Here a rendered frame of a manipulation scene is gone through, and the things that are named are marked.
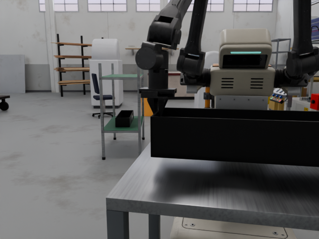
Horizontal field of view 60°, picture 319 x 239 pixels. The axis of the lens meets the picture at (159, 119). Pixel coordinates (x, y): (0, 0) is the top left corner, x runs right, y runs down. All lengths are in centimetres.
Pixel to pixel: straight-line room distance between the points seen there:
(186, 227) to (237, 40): 93
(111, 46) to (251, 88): 594
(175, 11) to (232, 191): 50
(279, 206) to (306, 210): 5
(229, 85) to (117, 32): 1010
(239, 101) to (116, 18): 1023
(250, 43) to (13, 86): 1129
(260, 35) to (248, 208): 82
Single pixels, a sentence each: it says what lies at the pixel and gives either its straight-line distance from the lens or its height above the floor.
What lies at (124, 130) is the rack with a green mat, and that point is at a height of 35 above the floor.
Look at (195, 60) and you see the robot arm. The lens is 116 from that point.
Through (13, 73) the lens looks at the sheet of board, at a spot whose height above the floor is 74.
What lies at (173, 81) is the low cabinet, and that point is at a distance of 865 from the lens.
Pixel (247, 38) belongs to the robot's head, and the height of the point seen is 119.
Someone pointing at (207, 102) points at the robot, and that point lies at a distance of 175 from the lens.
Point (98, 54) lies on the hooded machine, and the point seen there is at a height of 132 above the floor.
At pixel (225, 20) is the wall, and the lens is 1146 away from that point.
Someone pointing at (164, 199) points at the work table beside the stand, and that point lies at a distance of 62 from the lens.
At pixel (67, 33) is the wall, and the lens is 1168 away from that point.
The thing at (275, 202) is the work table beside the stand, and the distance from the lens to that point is 65.
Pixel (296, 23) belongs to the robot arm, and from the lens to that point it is 119.
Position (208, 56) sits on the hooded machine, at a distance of 574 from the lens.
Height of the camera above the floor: 108
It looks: 11 degrees down
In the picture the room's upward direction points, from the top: straight up
